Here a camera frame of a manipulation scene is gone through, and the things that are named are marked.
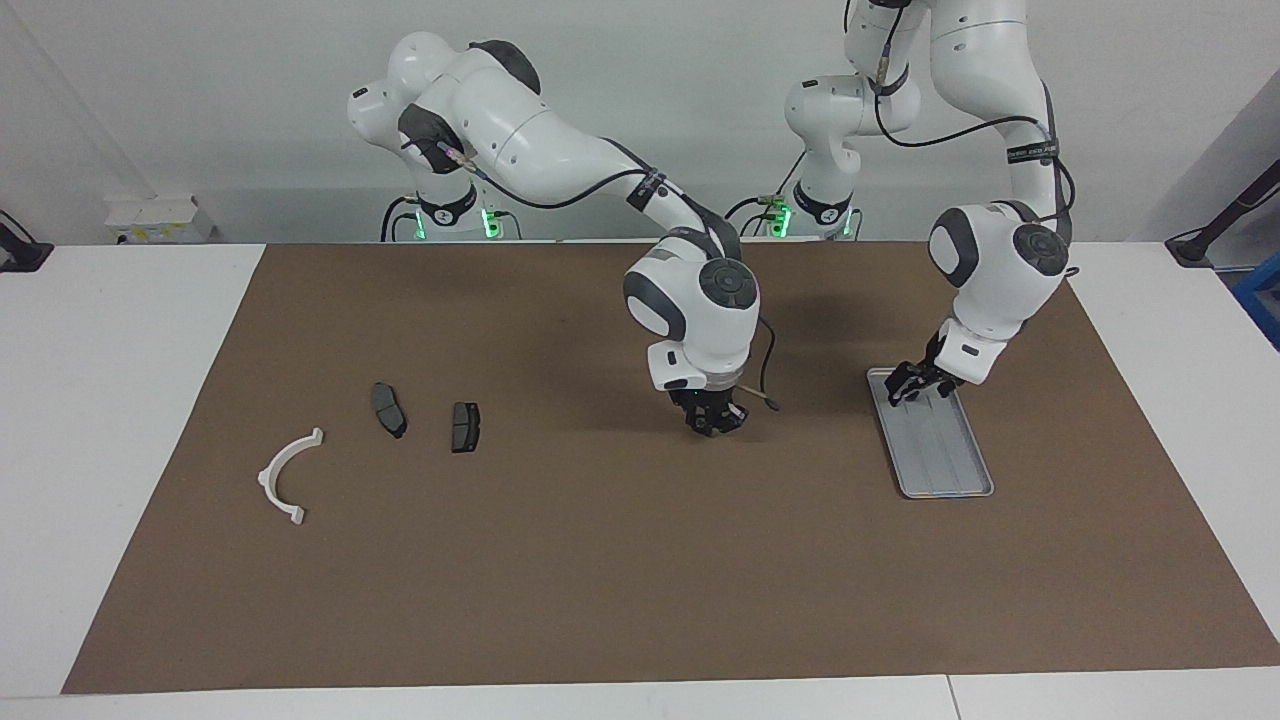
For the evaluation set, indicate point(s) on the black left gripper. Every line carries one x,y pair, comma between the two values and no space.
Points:
938,365

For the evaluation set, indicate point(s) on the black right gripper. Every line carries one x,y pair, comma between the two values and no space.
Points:
715,402

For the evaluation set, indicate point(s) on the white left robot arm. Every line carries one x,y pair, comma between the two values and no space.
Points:
1000,270

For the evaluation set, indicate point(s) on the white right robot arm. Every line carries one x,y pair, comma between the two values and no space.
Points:
520,130

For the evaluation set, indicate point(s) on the silver metal tray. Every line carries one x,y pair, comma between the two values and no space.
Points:
940,450

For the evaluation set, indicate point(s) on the brown table mat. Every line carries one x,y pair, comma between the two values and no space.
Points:
600,580

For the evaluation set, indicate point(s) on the dark rectangular brake pad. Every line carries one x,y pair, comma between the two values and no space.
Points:
465,427

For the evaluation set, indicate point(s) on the dark curved brake pad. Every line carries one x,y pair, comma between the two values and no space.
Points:
388,408

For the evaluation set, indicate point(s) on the black angled stand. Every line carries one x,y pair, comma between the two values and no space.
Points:
1215,228

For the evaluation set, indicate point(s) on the blue bin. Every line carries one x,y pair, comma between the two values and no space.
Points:
1262,295

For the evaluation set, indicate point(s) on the white background box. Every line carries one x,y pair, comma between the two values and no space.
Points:
155,218

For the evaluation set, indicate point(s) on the black stand foot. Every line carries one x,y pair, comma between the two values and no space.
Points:
22,255

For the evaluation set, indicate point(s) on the white curved plastic bracket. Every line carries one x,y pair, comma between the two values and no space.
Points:
266,480

